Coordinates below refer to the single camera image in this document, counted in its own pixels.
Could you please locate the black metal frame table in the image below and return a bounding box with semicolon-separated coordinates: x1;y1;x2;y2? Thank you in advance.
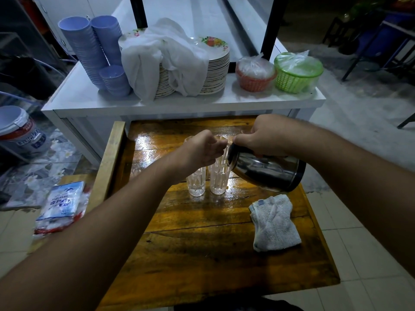
341;20;415;82

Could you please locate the short stack of blue bowls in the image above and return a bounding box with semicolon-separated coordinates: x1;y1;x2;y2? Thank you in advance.
99;65;132;97

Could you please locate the white cloth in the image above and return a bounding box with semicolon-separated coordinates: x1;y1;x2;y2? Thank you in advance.
120;17;212;103

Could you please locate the clear plastic bag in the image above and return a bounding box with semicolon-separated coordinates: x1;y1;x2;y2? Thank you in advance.
275;50;324;77
236;53;277;79

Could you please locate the stack of floral plates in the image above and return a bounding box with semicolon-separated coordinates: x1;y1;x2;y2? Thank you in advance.
118;28;231;98

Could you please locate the white folded towel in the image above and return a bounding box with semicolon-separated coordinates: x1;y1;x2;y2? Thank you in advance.
249;194;302;253

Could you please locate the tall stack of blue bowls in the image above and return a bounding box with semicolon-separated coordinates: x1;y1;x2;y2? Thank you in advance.
90;15;123;67
58;16;109;90

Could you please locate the black stool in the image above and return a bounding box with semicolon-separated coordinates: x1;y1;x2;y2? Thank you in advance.
322;16;358;48

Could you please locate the green plastic basket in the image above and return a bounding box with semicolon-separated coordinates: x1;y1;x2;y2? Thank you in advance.
274;52;325;94

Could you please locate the person's right forearm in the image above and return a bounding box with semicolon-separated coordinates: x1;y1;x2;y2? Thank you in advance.
287;118;415;278

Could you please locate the person's left hand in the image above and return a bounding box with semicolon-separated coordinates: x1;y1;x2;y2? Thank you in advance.
172;129;229;184

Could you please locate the white paint bucket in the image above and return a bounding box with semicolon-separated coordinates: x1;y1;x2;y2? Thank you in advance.
0;105;51;160

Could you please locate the white food cart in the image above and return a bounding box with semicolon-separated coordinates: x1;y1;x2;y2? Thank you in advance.
41;0;327;166

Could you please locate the floral floor mat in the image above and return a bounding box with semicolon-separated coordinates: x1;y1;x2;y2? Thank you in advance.
0;129;83;209

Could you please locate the blue white plastic packet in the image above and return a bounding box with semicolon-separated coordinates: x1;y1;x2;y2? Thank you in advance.
34;181;91;237

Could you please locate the stainless steel kettle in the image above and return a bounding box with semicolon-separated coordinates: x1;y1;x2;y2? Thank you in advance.
226;143;307;193

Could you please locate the blue plastic barrel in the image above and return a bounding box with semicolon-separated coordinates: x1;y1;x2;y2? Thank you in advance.
356;12;415;59

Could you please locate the clear ribbed drinking glass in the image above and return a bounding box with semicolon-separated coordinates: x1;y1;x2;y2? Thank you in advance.
184;136;207;197
209;135;233;195

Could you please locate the person's left forearm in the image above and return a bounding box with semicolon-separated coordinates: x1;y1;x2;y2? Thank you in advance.
0;151;195;311

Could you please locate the orange plastic basket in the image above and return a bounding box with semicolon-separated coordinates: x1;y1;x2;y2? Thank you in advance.
235;63;278;93

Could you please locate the black cart post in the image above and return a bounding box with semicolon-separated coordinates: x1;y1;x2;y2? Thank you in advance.
261;0;290;61
129;0;148;29

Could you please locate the person's right hand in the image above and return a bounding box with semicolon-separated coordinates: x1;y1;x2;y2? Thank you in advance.
233;114;297;157

